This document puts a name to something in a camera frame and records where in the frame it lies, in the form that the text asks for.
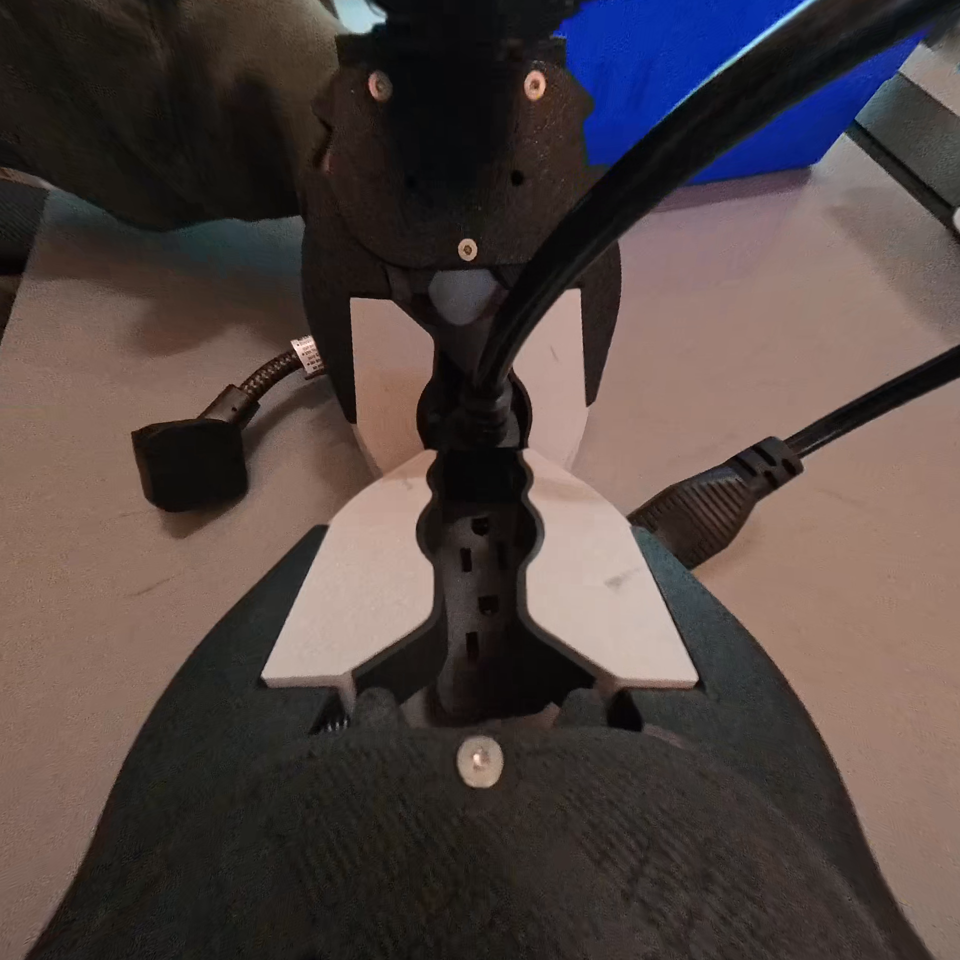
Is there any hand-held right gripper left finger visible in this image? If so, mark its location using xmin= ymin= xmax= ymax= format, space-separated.
xmin=260 ymin=448 xmax=451 ymax=710

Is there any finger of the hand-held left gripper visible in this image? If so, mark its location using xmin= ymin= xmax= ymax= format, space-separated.
xmin=348 ymin=296 xmax=451 ymax=479
xmin=508 ymin=288 xmax=590 ymax=475

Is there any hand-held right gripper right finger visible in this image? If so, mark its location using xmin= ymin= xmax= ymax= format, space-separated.
xmin=516 ymin=447 xmax=700 ymax=710

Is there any short black power cord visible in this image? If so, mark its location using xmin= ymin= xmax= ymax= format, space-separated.
xmin=435 ymin=0 xmax=960 ymax=569

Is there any person's left forearm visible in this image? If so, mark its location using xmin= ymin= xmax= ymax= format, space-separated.
xmin=0 ymin=0 xmax=346 ymax=231

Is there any blue plastic bin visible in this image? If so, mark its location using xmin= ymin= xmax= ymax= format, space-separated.
xmin=555 ymin=0 xmax=931 ymax=186

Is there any black chair armrest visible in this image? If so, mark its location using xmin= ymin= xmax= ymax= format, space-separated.
xmin=0 ymin=168 xmax=50 ymax=339

